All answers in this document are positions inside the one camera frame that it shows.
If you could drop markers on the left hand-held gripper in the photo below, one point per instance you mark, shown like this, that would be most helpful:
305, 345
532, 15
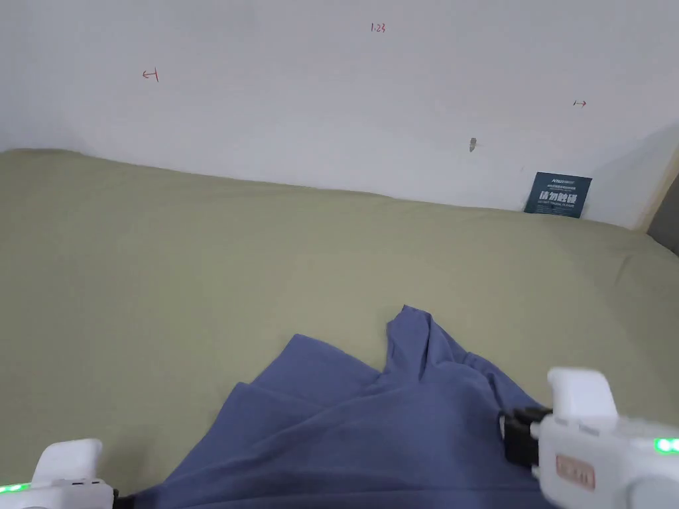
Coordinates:
63, 477

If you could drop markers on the blue shirt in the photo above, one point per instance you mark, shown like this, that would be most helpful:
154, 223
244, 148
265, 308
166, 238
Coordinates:
371, 424

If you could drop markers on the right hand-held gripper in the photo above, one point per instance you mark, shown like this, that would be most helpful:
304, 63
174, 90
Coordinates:
589, 445

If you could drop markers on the bed with pale green sheet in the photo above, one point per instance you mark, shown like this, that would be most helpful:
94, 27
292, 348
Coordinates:
212, 254

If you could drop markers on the dark blue sign card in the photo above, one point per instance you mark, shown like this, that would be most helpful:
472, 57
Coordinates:
557, 194

